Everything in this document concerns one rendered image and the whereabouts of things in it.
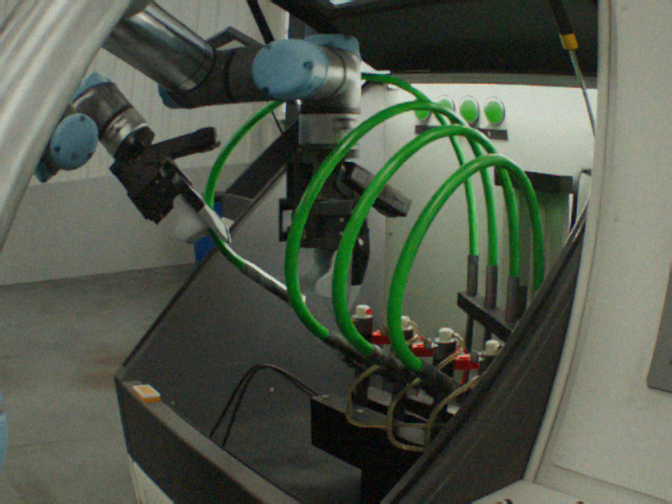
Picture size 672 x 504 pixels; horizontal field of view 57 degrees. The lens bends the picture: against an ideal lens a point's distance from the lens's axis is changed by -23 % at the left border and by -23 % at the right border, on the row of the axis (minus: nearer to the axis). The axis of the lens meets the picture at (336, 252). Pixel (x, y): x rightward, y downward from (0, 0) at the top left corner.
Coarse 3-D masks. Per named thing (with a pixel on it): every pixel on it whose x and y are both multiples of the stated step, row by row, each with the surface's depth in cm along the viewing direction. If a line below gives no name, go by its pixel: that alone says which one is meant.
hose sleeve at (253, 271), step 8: (248, 264) 105; (248, 272) 105; (256, 272) 105; (264, 272) 106; (256, 280) 105; (264, 280) 105; (272, 280) 106; (272, 288) 106; (280, 288) 106; (280, 296) 106
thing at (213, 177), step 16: (368, 80) 105; (384, 80) 105; (400, 80) 106; (416, 96) 106; (256, 112) 102; (432, 112) 108; (240, 128) 102; (224, 160) 102; (464, 160) 109; (208, 192) 102; (224, 256) 105
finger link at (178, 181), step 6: (174, 168) 100; (174, 174) 100; (174, 180) 100; (180, 180) 99; (180, 186) 99; (186, 186) 99; (180, 192) 100; (186, 192) 99; (192, 192) 100; (186, 198) 100; (192, 198) 100; (198, 198) 100; (192, 204) 100; (198, 204) 100; (204, 204) 100; (198, 210) 100
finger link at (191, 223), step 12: (180, 204) 101; (180, 216) 101; (192, 216) 101; (204, 216) 100; (216, 216) 102; (180, 228) 101; (192, 228) 101; (204, 228) 101; (216, 228) 101; (180, 240) 101
